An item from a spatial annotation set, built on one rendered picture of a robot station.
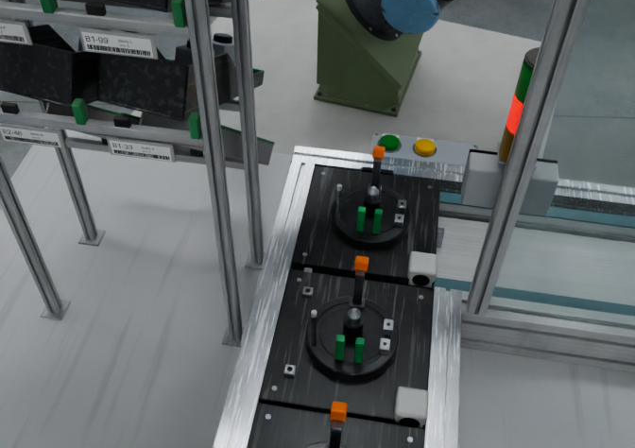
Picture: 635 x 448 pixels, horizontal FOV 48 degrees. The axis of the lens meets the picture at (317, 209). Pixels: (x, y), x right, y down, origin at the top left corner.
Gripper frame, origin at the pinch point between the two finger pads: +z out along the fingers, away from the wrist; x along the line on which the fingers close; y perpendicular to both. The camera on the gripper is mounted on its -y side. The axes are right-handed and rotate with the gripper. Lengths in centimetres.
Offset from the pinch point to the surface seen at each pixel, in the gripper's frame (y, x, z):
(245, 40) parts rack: -13.1, -9.3, 18.4
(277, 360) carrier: 11, -22, 56
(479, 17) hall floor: 213, -21, -146
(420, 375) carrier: 13, -43, 52
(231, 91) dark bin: -4.3, -6.5, 22.2
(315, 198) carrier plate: 25.4, -16.5, 25.7
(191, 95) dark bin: -16.0, -6.5, 29.5
